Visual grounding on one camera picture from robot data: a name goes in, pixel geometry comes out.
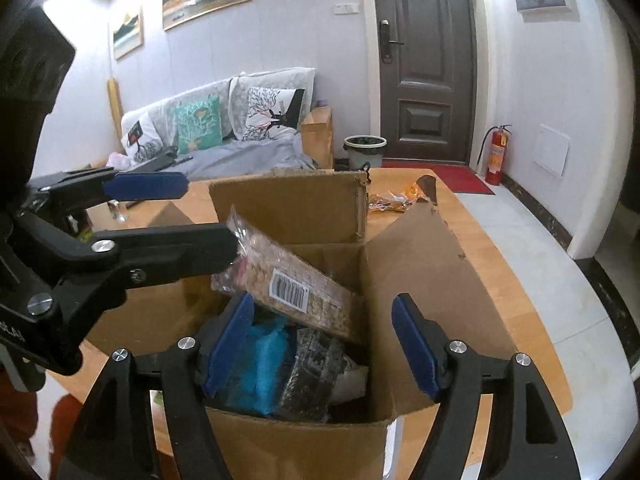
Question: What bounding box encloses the wooden side cabinet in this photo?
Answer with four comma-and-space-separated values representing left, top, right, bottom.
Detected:
299, 106, 334, 169

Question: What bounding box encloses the blue wet wipes pack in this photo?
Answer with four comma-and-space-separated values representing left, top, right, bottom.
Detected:
212, 306, 297, 418

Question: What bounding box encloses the clear barcode snack packet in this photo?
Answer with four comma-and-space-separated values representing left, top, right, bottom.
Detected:
210, 209, 367, 344

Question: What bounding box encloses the brown cardboard box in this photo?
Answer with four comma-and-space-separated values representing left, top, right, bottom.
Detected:
84, 169, 519, 480

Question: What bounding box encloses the red door mat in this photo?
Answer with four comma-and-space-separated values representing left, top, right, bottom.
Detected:
382, 159, 494, 195

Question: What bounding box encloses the white black tree cushion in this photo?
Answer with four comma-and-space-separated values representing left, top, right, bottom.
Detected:
241, 87, 305, 141

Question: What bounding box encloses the dark brown door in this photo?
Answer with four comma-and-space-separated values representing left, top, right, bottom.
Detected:
375, 0, 476, 164

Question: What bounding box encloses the left small painting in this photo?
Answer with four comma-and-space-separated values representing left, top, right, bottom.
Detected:
112, 10, 144, 60

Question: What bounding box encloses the teal tree cushion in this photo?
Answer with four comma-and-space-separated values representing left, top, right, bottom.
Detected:
174, 96, 222, 155

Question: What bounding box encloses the grey sofa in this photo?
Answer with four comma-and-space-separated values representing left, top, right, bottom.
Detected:
120, 67, 317, 181

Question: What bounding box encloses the orange snack near box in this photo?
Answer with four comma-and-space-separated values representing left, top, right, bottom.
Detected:
368, 174, 437, 214

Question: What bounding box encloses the green dark snack packet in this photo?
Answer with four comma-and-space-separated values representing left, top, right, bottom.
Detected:
274, 328, 369, 422

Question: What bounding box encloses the white wall panel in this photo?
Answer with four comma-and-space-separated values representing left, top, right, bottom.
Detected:
533, 125, 570, 178

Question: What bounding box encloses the grey trash bin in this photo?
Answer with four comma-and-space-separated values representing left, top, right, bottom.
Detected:
343, 136, 387, 170

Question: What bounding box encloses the red fire extinguisher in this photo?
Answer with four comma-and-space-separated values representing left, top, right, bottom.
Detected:
476, 125, 512, 185

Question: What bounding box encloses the white red print cushion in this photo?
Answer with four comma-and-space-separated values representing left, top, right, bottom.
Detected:
122, 114, 164, 165

